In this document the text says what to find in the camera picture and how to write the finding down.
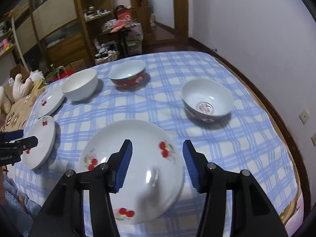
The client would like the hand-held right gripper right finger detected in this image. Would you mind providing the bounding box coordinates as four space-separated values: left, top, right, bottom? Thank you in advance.
183 139 288 237

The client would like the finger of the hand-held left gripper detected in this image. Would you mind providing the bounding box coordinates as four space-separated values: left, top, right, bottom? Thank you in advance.
0 130 24 142
13 136 39 153

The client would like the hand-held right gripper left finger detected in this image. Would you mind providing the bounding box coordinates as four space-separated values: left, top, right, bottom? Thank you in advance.
28 139 134 237

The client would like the small cherry print plate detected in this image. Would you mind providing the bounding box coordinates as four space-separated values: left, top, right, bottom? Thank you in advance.
20 116 56 170
33 89 66 119

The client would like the white bowl with red cherries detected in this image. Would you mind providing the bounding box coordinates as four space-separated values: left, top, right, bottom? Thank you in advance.
79 120 184 225

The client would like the bowl with red seal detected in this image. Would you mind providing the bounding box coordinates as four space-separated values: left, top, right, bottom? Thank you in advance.
181 79 234 124

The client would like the plain white bowl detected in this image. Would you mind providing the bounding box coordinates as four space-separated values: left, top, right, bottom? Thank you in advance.
61 69 98 102

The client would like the red patterned bowl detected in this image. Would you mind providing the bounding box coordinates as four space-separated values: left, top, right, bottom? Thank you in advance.
109 60 147 89

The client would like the brown floral bedsheet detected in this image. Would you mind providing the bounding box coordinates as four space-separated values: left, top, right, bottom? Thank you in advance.
0 85 47 134

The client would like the beige plush toy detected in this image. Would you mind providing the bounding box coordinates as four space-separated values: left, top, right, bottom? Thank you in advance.
0 86 11 113

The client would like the person's light blue clothing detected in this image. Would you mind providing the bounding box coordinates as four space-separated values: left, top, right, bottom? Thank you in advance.
0 173 47 237

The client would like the white plush toy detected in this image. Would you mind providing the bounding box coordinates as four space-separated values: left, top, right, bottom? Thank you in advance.
8 70 43 103

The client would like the yellow green soft item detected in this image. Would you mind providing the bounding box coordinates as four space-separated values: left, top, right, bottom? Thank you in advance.
34 78 47 90

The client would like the cardboard box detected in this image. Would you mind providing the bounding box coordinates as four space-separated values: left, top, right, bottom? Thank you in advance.
10 63 30 79
70 59 87 71

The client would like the blue plaid cloth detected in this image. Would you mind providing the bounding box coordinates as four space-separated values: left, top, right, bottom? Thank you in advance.
13 51 300 237

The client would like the red paper bag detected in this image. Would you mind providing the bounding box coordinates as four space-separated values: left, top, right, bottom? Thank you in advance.
53 65 74 81

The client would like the white plastic tube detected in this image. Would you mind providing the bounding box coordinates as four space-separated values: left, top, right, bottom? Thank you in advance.
11 12 28 68

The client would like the wooden baseboard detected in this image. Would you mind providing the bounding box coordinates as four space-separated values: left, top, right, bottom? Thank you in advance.
188 37 311 228

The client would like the wicker basket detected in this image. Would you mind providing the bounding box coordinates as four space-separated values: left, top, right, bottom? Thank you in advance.
95 51 119 66

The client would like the wooden cabinet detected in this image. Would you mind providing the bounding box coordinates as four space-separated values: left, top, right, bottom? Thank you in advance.
0 0 97 67

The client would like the plastic storage box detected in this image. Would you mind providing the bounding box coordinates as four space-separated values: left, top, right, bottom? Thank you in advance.
126 23 144 55

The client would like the wooden corner shelf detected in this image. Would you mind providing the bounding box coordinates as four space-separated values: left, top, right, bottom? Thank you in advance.
71 0 116 65

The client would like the red gift bag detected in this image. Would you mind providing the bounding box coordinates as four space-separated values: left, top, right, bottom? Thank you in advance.
116 8 134 21

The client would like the wooden door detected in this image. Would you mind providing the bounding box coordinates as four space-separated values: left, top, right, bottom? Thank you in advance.
130 0 151 34

